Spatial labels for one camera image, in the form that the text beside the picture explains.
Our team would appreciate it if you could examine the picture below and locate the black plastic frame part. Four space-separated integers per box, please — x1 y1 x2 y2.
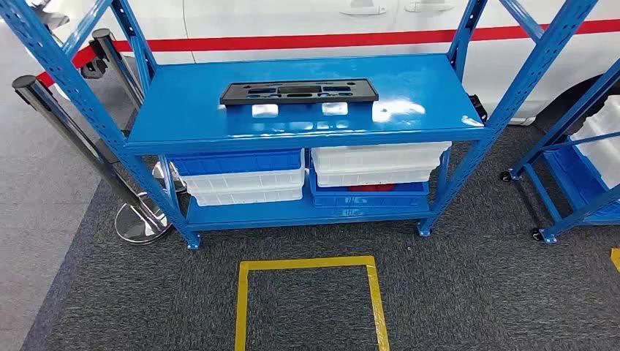
219 78 379 107

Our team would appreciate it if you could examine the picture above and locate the blue metal shelf rack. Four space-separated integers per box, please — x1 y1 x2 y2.
0 0 599 250

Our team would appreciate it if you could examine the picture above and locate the white car red stripe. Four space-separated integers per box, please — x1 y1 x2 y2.
29 0 620 127

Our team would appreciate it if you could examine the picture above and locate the blue wheeled rack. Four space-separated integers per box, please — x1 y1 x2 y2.
501 60 620 245

